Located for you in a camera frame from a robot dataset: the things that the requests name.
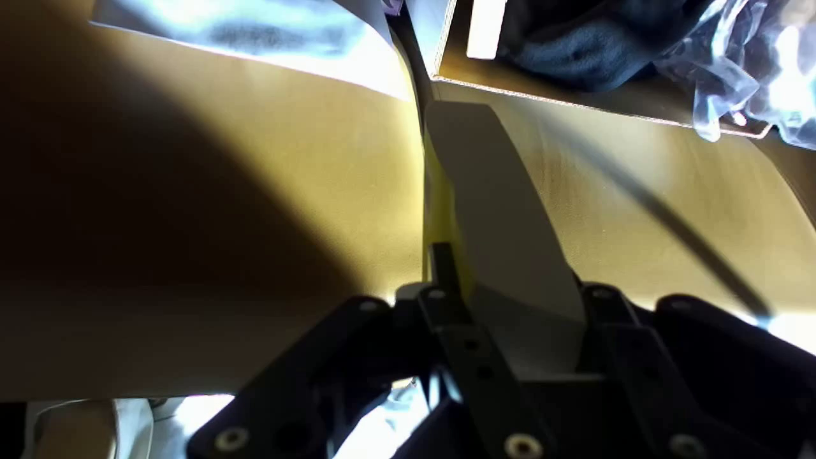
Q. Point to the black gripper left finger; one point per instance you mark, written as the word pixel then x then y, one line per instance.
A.
pixel 483 411

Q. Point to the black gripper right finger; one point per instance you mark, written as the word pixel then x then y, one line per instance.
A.
pixel 652 382

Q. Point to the yellow book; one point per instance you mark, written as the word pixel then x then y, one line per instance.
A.
pixel 520 284

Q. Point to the white cardboard box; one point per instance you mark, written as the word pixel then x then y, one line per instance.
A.
pixel 720 66

